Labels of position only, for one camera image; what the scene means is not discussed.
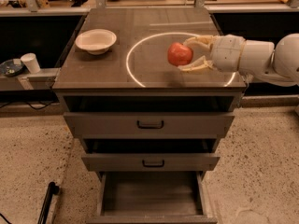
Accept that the grey drawer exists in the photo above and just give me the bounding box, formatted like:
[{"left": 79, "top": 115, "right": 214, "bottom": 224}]
[
  {"left": 64, "top": 112, "right": 234, "bottom": 139},
  {"left": 81, "top": 153, "right": 220, "bottom": 172},
  {"left": 86, "top": 171, "right": 218, "bottom": 224}
]

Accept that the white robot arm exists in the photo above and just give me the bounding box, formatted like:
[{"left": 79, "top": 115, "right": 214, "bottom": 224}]
[{"left": 178, "top": 34, "right": 299, "bottom": 87}]

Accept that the grey drawer cabinet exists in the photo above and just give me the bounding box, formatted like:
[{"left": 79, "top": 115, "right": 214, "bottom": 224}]
[{"left": 51, "top": 7, "right": 249, "bottom": 224}]

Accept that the top grey drawer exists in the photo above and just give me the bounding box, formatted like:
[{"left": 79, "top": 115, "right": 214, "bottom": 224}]
[{"left": 64, "top": 112, "right": 234, "bottom": 139}]

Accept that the white paper cup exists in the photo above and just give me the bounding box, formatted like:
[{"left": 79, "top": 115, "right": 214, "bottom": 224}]
[{"left": 21, "top": 53, "right": 40, "bottom": 74}]

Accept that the black bar on floor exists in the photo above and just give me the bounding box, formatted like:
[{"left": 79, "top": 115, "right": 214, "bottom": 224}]
[{"left": 37, "top": 182, "right": 60, "bottom": 224}]

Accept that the white bowl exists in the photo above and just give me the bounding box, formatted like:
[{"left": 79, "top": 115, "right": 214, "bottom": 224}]
[{"left": 75, "top": 29, "right": 117, "bottom": 55}]

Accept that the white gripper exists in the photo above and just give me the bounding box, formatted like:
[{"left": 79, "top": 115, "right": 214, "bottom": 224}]
[{"left": 178, "top": 35, "right": 246, "bottom": 72}]

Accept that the middle grey drawer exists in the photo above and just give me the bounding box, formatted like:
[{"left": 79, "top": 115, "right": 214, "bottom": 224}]
[{"left": 81, "top": 153, "right": 220, "bottom": 172}]

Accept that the bottom grey drawer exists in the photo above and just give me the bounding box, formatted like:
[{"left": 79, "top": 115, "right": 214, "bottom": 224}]
[{"left": 86, "top": 171, "right": 218, "bottom": 224}]

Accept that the black floor cable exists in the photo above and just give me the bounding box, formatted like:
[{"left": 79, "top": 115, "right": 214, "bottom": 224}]
[{"left": 0, "top": 100, "right": 60, "bottom": 111}]

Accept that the dark round plate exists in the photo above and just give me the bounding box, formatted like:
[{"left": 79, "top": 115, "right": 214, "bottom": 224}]
[{"left": 0, "top": 59, "right": 24, "bottom": 77}]

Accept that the red apple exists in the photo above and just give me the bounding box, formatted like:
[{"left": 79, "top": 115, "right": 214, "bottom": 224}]
[{"left": 167, "top": 42, "right": 193, "bottom": 66}]

